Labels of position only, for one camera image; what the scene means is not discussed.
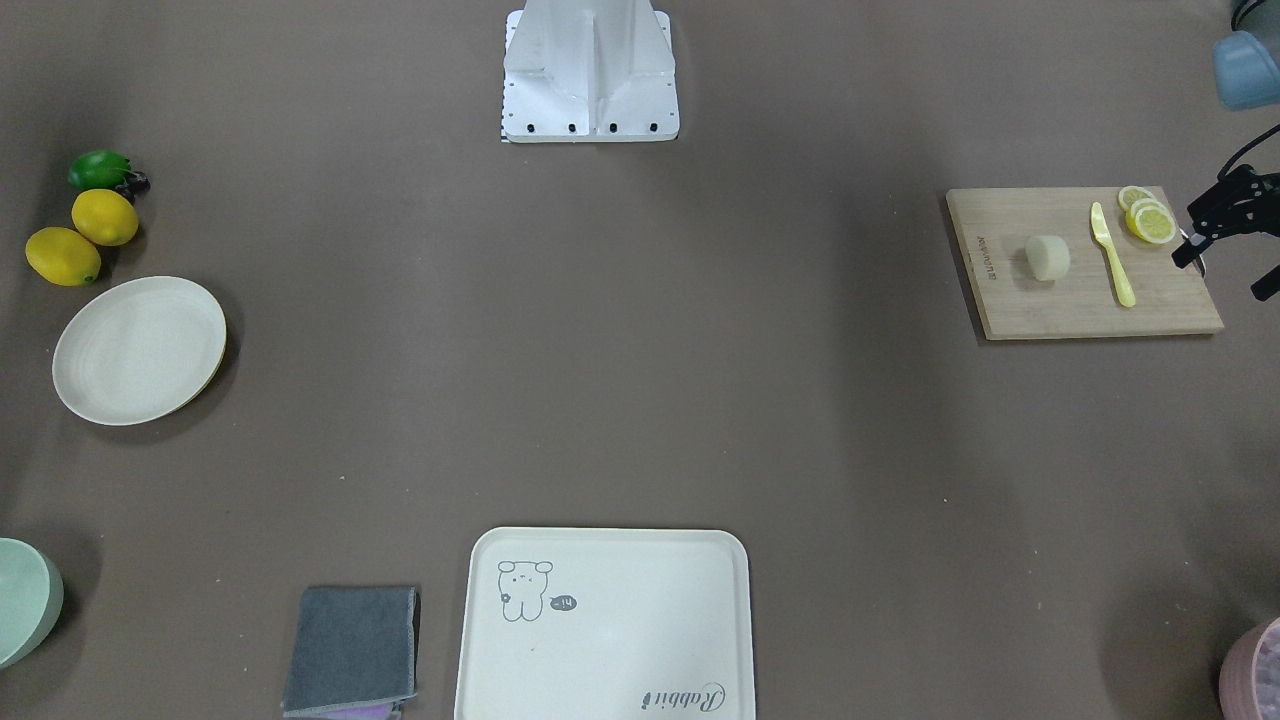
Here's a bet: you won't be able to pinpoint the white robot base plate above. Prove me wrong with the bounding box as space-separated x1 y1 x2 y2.
500 1 681 143

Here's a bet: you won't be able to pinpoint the grey folded cloth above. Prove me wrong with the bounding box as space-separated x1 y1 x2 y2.
282 585 419 719

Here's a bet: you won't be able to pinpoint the yellow plastic knife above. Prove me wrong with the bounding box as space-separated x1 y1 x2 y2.
1089 201 1137 307

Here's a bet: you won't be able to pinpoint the white steamed bun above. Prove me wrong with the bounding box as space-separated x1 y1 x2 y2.
1024 234 1071 282

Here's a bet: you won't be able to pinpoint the wooden cutting board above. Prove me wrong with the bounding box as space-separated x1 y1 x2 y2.
946 187 1224 341

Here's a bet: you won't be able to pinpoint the lower yellow lemon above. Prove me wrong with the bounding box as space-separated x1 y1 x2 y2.
24 227 101 287

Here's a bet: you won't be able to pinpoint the cream rabbit tray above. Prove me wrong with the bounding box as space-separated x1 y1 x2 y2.
454 527 756 719

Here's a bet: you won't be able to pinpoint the upper yellow lemon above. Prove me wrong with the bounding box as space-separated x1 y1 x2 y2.
70 190 140 247

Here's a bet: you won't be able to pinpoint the dark cherries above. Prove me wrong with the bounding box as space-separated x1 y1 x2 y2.
111 170 151 204

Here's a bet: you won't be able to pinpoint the green bowl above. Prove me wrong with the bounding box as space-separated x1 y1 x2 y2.
1 538 64 667

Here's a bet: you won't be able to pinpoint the lemon slices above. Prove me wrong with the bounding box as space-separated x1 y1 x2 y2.
1116 184 1181 245

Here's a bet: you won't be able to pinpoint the green lime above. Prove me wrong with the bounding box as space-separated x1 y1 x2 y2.
67 150 133 191

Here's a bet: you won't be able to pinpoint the pink ice bowl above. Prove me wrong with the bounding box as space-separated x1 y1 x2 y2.
1219 618 1279 719

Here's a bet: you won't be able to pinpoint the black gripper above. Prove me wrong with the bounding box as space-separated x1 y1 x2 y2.
1172 165 1279 269

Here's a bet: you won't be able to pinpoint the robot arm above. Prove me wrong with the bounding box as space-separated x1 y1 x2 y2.
1172 1 1279 268

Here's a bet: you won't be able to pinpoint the yellow lemon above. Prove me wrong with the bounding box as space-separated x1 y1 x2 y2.
24 227 101 287
70 190 140 247

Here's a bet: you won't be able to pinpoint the cream round plate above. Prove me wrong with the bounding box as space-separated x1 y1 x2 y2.
51 275 228 427

